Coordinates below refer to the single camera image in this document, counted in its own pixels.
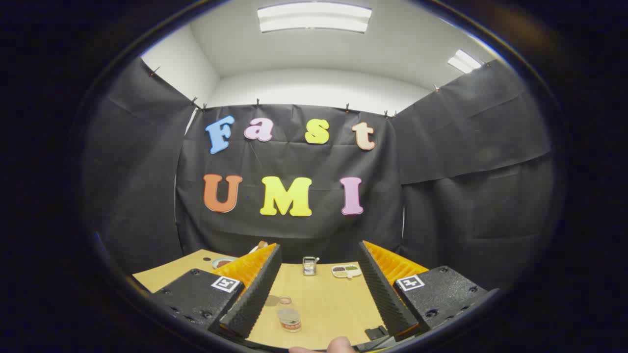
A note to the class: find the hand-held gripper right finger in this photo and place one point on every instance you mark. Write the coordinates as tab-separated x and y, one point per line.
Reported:
385	299

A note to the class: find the black backdrop cloth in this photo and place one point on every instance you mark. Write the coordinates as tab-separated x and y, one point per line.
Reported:
294	235

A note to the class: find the clear plastic bottle red label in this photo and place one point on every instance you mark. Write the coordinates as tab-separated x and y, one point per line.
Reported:
289	318

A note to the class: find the large ceiling light panel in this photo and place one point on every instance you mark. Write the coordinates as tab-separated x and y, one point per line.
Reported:
314	17

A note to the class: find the white divided dish with beans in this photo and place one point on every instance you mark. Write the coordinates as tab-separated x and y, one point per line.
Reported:
346	271

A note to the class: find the small ceiling light panel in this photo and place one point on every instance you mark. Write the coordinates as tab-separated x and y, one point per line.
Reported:
463	61

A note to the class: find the wooden table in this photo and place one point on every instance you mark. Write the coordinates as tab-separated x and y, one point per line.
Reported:
333	309

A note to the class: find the green plate with brown food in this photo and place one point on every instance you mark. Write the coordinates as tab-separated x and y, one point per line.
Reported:
223	263

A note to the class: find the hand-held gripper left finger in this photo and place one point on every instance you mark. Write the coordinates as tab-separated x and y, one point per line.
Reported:
255	299

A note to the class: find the round brown coaster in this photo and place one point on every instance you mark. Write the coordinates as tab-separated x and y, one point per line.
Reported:
270	301

